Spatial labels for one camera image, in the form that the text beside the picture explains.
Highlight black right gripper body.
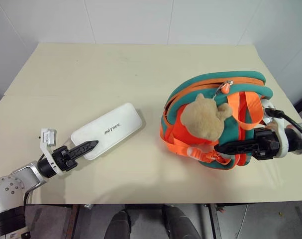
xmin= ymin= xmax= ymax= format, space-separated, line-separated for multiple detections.
xmin=252 ymin=126 xmax=282 ymax=161

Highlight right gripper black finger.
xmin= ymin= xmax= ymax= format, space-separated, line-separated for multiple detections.
xmin=214 ymin=139 xmax=260 ymax=156

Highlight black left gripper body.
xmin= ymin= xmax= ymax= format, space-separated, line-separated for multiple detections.
xmin=52 ymin=146 xmax=80 ymax=173

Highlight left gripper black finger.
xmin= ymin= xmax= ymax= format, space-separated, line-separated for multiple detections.
xmin=69 ymin=140 xmax=100 ymax=161

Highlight white rectangular box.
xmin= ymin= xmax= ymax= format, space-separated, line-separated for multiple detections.
xmin=70 ymin=102 xmax=144 ymax=160

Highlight orange and teal backpack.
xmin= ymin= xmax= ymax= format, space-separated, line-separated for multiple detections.
xmin=158 ymin=71 xmax=274 ymax=170

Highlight beige plush bear charm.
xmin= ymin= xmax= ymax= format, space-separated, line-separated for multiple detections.
xmin=179 ymin=93 xmax=233 ymax=141

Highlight small dark rounded shape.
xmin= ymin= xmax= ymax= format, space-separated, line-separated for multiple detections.
xmin=107 ymin=210 xmax=132 ymax=239

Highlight large dark rounded shape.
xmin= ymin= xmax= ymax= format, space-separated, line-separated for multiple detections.
xmin=162 ymin=205 xmax=206 ymax=239

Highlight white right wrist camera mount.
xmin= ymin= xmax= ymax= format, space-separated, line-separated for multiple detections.
xmin=261 ymin=99 xmax=291 ymax=159

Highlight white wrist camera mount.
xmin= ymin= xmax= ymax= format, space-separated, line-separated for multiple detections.
xmin=261 ymin=99 xmax=291 ymax=159
xmin=38 ymin=127 xmax=68 ymax=178

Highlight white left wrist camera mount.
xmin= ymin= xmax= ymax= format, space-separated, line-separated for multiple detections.
xmin=38 ymin=127 xmax=68 ymax=178

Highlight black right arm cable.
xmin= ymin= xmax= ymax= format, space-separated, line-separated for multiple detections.
xmin=264 ymin=107 xmax=302 ymax=140

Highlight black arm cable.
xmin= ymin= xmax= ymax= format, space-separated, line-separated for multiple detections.
xmin=22 ymin=190 xmax=31 ymax=209
xmin=264 ymin=107 xmax=302 ymax=140

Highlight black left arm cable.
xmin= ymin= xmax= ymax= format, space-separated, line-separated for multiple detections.
xmin=22 ymin=190 xmax=31 ymax=209

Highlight thin white cable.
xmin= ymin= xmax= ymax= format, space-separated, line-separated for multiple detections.
xmin=236 ymin=206 xmax=250 ymax=236

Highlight black metal table frame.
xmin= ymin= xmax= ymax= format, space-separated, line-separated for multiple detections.
xmin=66 ymin=203 xmax=302 ymax=239

